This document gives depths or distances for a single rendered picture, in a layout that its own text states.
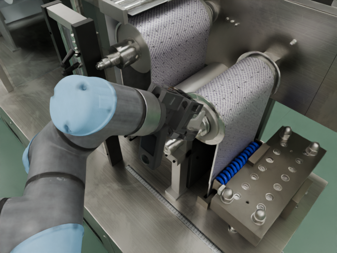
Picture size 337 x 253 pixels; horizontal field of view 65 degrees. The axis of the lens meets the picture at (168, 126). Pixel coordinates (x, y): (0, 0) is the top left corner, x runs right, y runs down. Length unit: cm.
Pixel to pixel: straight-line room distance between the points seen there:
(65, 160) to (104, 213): 57
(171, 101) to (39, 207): 25
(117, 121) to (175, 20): 46
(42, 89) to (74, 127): 111
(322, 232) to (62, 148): 188
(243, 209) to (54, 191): 56
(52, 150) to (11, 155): 210
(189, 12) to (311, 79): 39
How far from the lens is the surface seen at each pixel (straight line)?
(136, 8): 71
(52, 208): 34
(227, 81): 69
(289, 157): 94
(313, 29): 80
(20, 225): 34
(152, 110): 41
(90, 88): 33
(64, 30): 77
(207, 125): 63
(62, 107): 35
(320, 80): 85
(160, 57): 72
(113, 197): 95
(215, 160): 74
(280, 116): 264
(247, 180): 84
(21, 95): 144
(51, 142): 40
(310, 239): 204
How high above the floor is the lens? 172
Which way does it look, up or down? 47 degrees down
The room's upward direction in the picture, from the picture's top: straight up
